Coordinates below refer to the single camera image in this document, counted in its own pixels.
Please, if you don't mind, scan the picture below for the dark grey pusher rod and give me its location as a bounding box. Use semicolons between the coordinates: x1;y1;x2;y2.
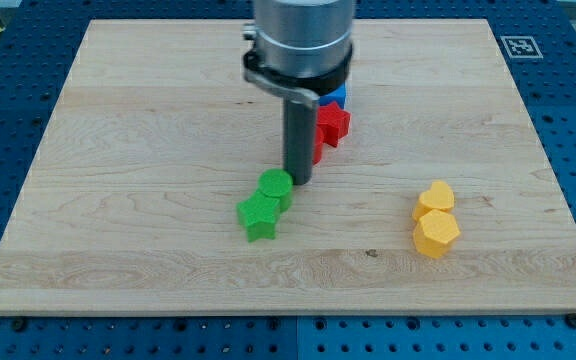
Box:
282;100;317;185

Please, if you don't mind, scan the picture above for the green circle block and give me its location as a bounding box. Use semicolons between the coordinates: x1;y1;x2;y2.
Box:
258;168;293;212

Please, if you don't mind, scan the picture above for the yellow heart block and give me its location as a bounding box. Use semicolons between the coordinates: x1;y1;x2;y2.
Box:
412;180;455;221

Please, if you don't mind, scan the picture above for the blue block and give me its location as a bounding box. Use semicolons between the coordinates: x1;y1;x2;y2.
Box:
319;83;347;109

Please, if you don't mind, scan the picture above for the yellow hexagon block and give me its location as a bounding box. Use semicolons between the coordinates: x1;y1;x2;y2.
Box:
413;210;461;259

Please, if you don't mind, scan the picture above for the light wooden board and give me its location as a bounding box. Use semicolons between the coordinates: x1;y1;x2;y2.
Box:
0;19;576;317

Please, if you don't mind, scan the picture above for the red star block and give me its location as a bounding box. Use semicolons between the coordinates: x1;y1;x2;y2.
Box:
317;102;351;147

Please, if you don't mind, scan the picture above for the green star block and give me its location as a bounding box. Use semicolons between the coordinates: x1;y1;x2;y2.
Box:
236;191;281;243

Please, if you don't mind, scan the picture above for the white fiducial marker tag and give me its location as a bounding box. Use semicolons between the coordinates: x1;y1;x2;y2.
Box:
500;35;543;59

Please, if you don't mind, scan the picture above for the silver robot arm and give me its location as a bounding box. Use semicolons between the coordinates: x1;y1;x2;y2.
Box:
253;0;355;78

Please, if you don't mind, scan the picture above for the black clamp with metal lever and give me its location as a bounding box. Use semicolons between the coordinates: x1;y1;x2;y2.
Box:
242;23;353;107

